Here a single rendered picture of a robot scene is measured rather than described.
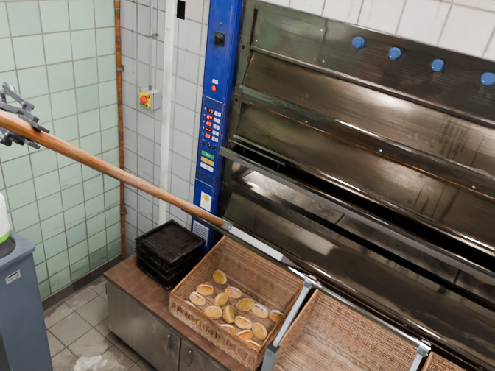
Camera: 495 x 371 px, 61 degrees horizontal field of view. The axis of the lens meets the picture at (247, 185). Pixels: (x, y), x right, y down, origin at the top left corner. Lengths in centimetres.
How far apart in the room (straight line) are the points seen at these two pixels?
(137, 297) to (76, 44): 139
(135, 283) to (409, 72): 177
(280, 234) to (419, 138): 90
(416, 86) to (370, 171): 40
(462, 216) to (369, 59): 71
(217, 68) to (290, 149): 53
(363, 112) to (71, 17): 153
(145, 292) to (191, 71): 123
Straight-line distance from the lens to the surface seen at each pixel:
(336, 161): 192
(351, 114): 182
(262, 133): 207
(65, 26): 245
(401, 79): 175
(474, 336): 215
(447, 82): 172
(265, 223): 229
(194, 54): 225
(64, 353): 300
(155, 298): 243
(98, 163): 110
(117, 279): 254
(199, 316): 220
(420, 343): 175
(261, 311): 235
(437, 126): 176
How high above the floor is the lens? 238
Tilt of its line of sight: 32 degrees down
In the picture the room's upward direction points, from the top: 9 degrees clockwise
